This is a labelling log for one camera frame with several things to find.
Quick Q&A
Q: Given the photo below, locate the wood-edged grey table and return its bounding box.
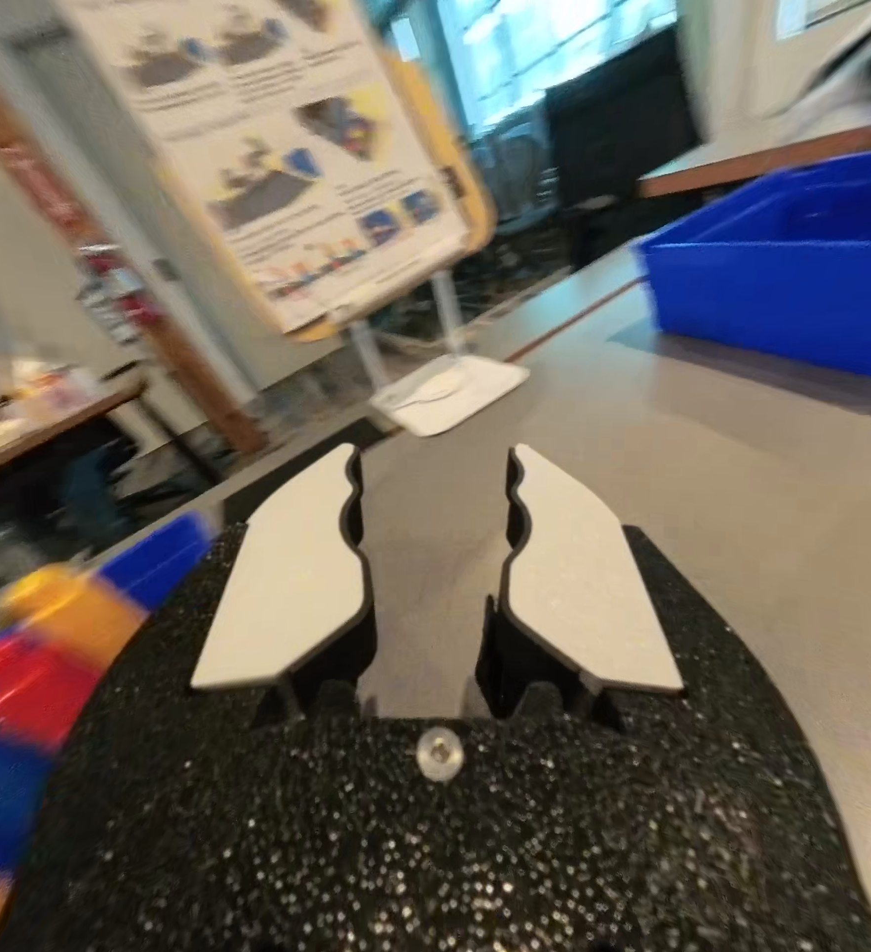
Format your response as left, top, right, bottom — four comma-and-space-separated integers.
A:
638, 122, 871, 200

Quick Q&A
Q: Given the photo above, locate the wooden desk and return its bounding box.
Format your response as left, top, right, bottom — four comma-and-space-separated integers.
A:
0, 357, 150, 488

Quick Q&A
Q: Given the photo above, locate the instruction poster board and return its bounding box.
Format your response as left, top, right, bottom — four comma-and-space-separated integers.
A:
55, 0, 497, 345

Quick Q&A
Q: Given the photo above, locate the blue jacket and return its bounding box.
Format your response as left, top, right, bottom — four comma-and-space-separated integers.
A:
56, 439, 139, 536

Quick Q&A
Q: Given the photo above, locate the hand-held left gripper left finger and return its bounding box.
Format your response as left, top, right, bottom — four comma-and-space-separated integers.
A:
190, 442, 377, 693

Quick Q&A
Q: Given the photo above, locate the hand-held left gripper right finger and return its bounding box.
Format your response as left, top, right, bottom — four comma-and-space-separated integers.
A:
498, 443, 687, 696

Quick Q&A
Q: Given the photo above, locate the black office chair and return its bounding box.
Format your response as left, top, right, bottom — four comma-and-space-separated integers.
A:
543, 30, 704, 246

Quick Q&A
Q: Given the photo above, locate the multicoloured mega block tower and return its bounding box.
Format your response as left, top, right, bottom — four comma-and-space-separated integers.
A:
0, 512, 219, 952

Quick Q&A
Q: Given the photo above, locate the wooden support pillar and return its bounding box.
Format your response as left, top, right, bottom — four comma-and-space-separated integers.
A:
0, 37, 269, 456

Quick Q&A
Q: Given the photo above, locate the blue plastic bin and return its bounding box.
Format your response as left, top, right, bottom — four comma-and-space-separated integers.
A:
635, 145, 871, 385

